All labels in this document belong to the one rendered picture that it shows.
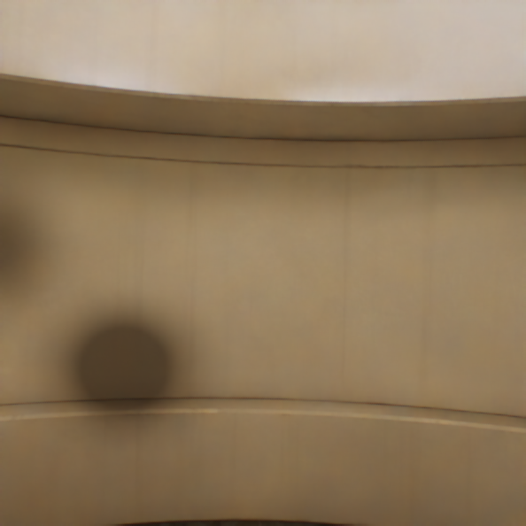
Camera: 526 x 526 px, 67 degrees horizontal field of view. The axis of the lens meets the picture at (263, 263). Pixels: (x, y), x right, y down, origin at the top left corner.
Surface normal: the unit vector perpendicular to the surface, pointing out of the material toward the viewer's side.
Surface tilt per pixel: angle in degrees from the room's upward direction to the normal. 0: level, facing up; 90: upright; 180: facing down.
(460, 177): 90
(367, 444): 90
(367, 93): 90
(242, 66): 90
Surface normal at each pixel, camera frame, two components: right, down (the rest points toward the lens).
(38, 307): 0.29, 0.00
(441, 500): -0.21, -0.02
